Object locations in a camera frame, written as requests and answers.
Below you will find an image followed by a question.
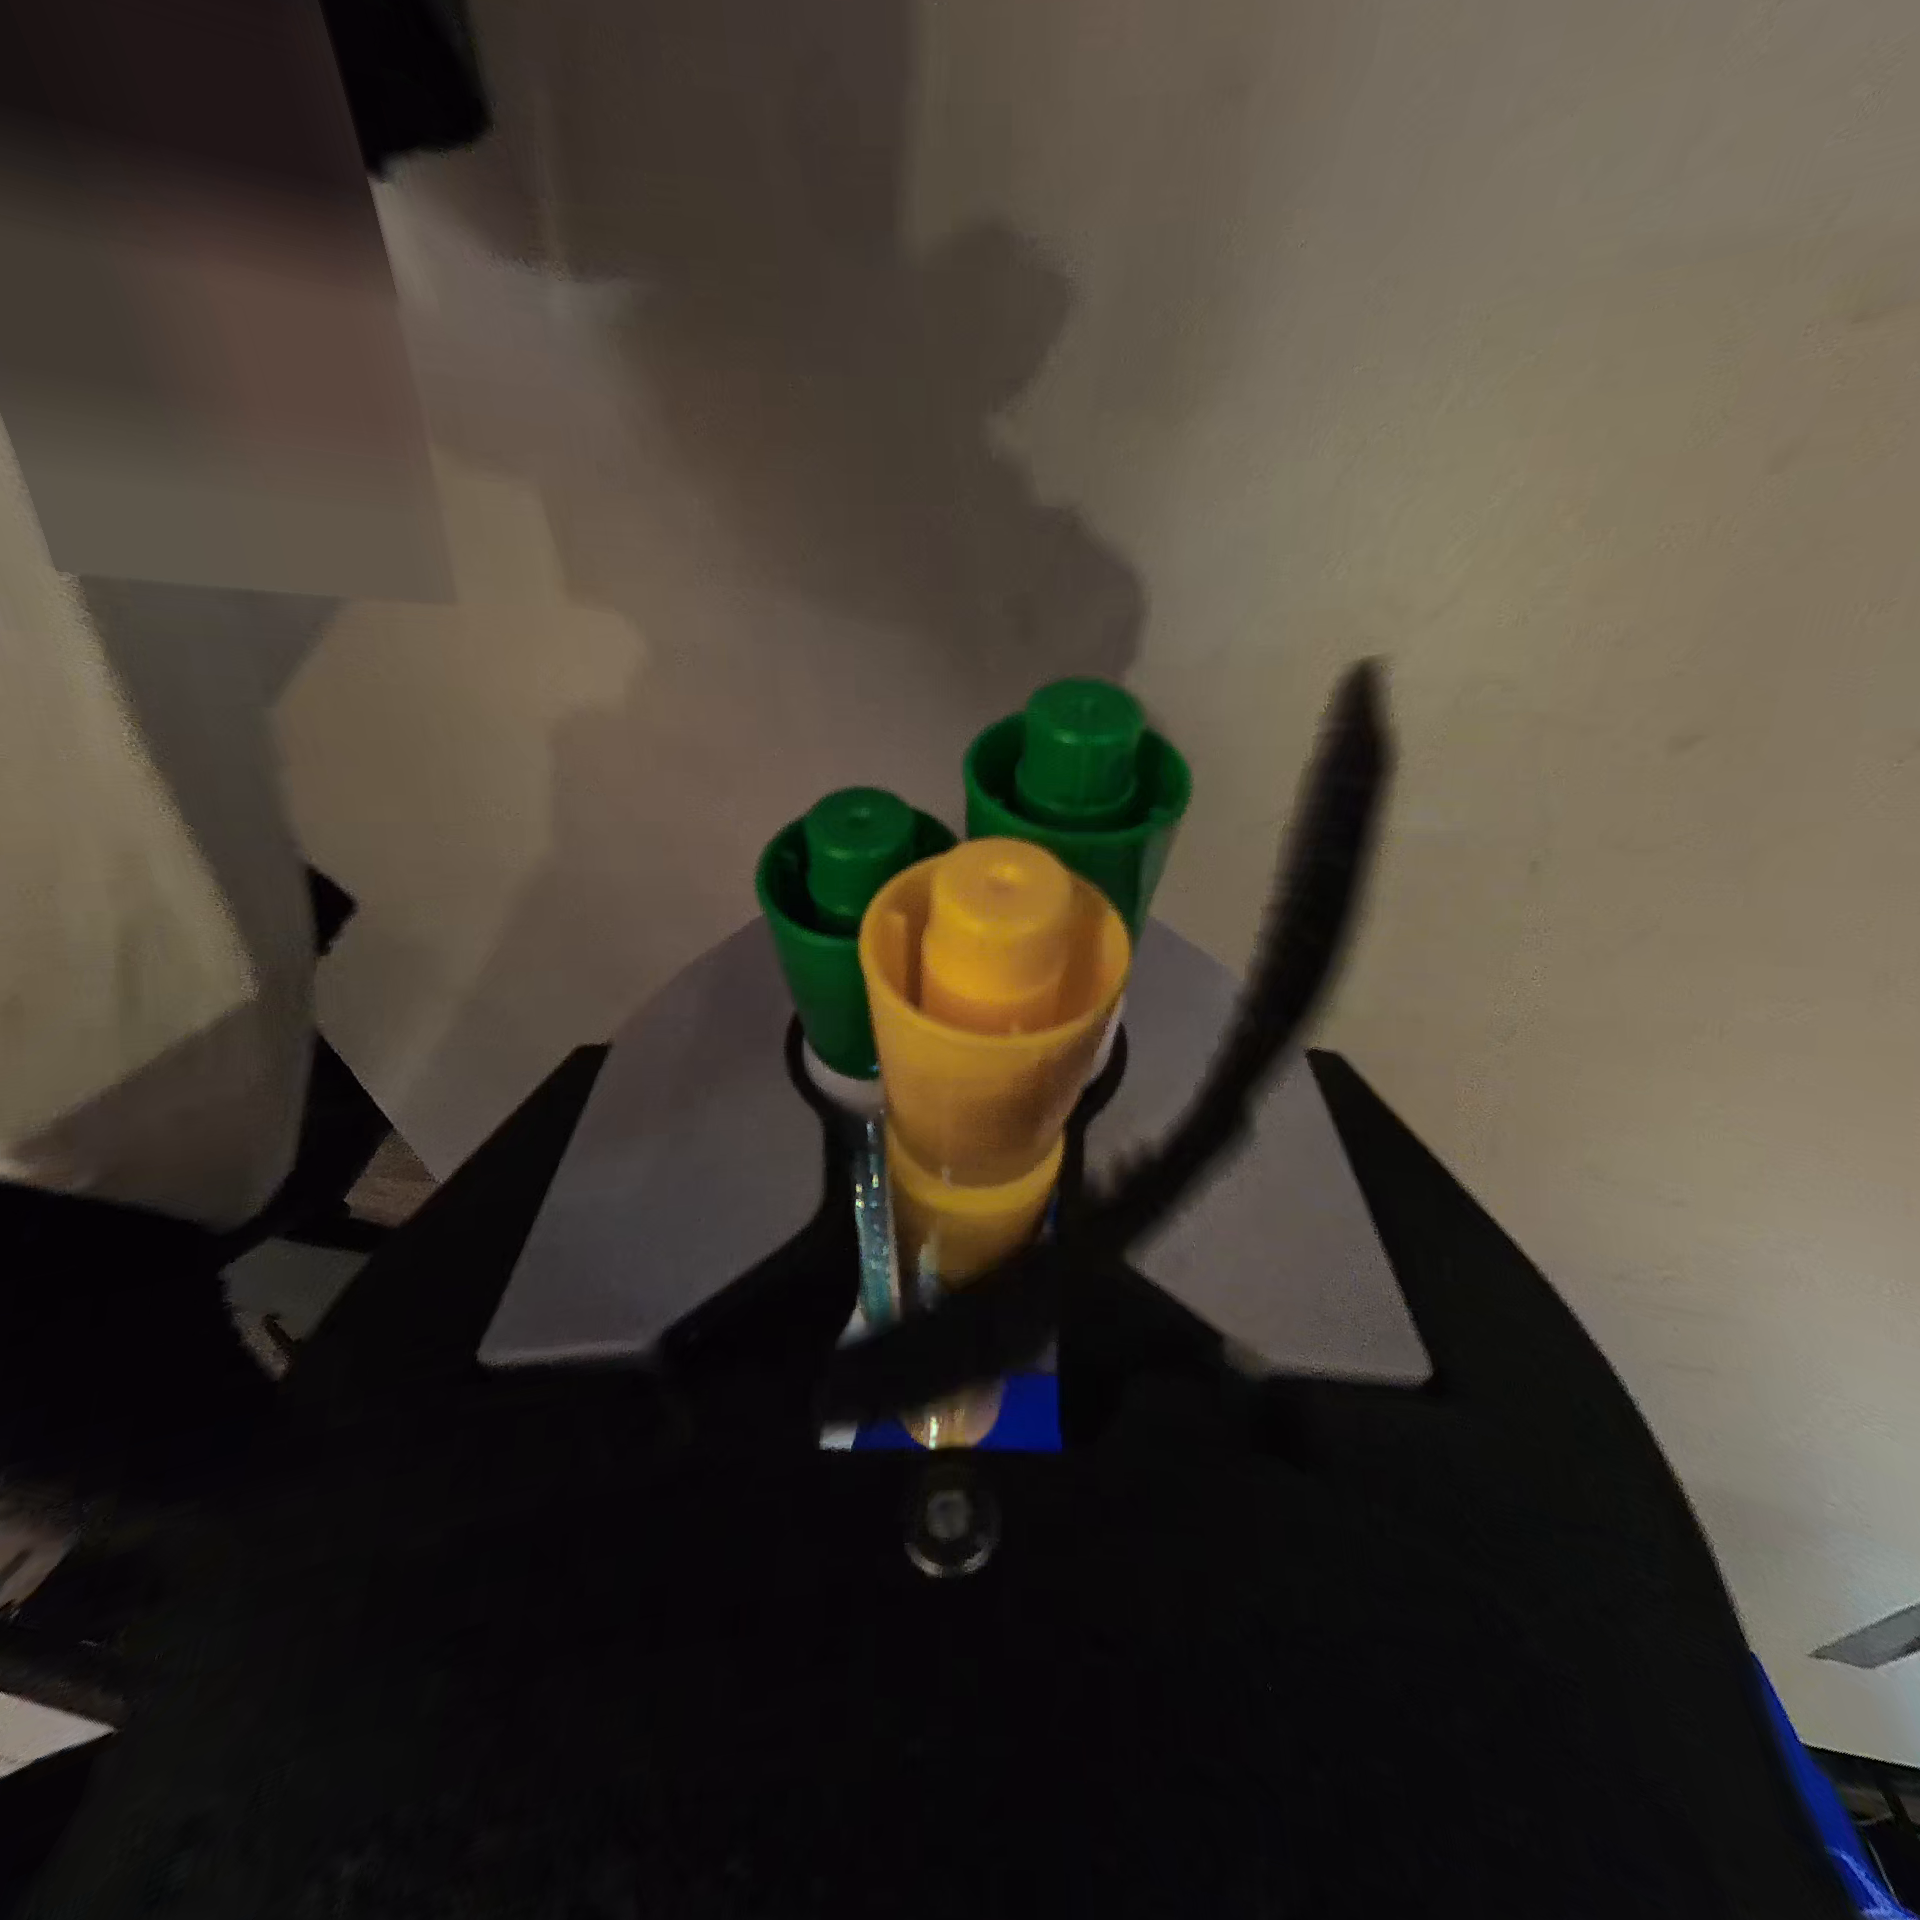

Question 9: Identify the yellow marker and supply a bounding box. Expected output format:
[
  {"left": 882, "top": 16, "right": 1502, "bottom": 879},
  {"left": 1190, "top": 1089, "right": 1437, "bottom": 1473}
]
[{"left": 858, "top": 836, "right": 1130, "bottom": 1450}]

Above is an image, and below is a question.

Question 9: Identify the green marker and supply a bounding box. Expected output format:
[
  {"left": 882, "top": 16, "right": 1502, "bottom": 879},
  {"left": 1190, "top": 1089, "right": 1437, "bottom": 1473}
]
[
  {"left": 754, "top": 786, "right": 962, "bottom": 1353},
  {"left": 962, "top": 680, "right": 1192, "bottom": 1082}
]

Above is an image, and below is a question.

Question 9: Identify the grey metal rod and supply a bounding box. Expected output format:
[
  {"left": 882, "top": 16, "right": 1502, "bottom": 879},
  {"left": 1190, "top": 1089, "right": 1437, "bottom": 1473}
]
[{"left": 1807, "top": 1603, "right": 1920, "bottom": 1672}]

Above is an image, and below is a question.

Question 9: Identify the black fuzzy strap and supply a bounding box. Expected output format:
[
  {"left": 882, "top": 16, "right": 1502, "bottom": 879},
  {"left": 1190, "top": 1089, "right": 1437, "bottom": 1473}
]
[{"left": 831, "top": 656, "right": 1400, "bottom": 1403}]

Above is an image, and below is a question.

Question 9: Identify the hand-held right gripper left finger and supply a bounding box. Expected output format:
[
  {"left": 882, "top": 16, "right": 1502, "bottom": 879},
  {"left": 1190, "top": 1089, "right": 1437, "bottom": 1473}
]
[{"left": 478, "top": 920, "right": 835, "bottom": 1369}]

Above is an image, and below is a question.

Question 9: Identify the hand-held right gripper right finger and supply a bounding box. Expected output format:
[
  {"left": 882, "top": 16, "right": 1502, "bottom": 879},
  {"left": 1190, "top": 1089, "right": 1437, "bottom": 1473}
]
[{"left": 1079, "top": 931, "right": 1430, "bottom": 1383}]

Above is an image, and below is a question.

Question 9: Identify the blue plastic box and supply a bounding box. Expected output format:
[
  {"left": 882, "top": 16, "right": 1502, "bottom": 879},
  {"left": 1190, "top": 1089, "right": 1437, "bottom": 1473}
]
[{"left": 854, "top": 1372, "right": 1899, "bottom": 1920}]

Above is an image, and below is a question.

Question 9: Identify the white desk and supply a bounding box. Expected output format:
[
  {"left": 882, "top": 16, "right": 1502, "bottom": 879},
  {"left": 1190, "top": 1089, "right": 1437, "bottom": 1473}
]
[{"left": 0, "top": 0, "right": 1920, "bottom": 1757}]

